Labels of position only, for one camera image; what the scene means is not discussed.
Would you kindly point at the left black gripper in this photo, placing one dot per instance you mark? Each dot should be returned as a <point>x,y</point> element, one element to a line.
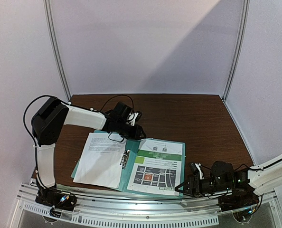
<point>136,134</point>

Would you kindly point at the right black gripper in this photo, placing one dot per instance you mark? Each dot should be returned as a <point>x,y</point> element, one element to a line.
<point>191,185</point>

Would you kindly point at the teal file folder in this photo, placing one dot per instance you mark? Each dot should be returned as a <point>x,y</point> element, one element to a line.
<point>131,145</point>

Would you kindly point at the chrome folder clip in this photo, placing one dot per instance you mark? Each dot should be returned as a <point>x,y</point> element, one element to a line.
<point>124,159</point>

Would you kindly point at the colourful printed leaflet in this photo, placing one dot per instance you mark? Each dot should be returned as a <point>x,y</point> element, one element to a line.
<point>158,168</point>

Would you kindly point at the white printed paper sheet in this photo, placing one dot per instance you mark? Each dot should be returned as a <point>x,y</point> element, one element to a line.
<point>100,161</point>

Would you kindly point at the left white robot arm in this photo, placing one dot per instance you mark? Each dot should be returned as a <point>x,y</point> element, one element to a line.
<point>48,121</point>

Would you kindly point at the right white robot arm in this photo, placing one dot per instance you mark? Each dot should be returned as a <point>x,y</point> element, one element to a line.
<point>261,179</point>

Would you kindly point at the aluminium mounting rail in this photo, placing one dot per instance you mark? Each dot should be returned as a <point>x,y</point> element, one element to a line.
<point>113,209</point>

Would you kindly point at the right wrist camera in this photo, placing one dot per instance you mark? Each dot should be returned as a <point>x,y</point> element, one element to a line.
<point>196,170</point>

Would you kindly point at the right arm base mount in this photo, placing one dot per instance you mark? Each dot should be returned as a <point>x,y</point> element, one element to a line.
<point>238,199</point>

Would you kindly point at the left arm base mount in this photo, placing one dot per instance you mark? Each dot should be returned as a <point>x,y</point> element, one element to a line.
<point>57,200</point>

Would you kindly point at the left aluminium wall post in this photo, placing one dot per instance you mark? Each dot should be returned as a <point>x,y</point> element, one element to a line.
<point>55,48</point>

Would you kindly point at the aluminium wall post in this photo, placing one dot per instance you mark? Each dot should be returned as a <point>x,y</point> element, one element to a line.
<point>55,48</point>
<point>237,50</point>

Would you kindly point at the right aluminium wall post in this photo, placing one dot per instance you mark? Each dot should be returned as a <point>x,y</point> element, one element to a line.
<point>237,50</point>

